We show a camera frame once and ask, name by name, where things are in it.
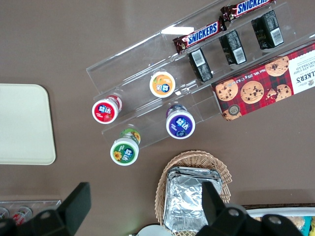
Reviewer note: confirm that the beige plastic tray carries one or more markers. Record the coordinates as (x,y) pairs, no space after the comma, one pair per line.
(24,123)

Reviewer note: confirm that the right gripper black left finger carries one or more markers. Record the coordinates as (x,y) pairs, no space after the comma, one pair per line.
(73,204)

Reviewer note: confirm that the red Walkers cookie box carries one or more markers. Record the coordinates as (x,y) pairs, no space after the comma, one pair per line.
(258,91)

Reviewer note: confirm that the small black carton box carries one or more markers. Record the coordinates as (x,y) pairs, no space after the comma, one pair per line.
(267,29)
(200,65)
(232,48)

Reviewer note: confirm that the yellow snack packet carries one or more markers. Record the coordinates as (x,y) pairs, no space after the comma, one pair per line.
(313,225)

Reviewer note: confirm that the purple lid gum jar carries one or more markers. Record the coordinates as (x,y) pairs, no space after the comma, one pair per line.
(180,125)

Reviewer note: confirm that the orange lid gum jar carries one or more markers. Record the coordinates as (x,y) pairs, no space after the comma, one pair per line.
(162,84)

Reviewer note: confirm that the rice crispy snack packet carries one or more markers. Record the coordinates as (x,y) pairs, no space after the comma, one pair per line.
(297,223)

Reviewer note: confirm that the Snickers chocolate bar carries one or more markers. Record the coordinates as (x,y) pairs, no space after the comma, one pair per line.
(248,7)
(201,33)

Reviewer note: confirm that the clear acrylic bottle rack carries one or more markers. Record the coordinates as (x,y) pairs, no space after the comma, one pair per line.
(49,204)

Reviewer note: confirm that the stacked aluminium foil trays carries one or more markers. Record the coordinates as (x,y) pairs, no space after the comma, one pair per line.
(184,196)

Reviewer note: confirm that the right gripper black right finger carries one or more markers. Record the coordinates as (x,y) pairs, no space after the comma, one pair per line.
(214,204)

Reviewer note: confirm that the teal snack packet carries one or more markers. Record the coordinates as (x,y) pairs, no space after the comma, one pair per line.
(307,226)

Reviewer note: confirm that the red lid gum jar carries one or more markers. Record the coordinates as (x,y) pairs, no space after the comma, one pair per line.
(104,111)

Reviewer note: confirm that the white rectangular snack bin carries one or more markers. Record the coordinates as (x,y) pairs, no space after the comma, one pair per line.
(270,211)

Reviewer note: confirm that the green lid gum jar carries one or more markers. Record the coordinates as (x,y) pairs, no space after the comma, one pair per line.
(124,152)

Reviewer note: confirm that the oval light wicker basket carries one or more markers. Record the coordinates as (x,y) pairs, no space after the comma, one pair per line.
(197,157)

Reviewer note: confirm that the clear acrylic tiered snack stand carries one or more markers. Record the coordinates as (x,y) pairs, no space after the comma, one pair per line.
(246,24)

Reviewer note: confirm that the clear acrylic tiered gum stand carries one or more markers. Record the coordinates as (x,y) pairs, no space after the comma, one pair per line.
(128,61)

